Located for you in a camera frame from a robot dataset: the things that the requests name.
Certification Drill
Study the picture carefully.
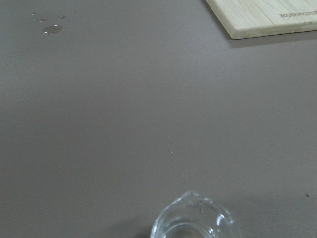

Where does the clear glass shaker cup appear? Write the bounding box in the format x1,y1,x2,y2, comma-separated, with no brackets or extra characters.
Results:
150,191,242,238

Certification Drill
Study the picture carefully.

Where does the bamboo cutting board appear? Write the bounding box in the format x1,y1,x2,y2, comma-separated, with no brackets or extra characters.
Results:
206,0,317,40

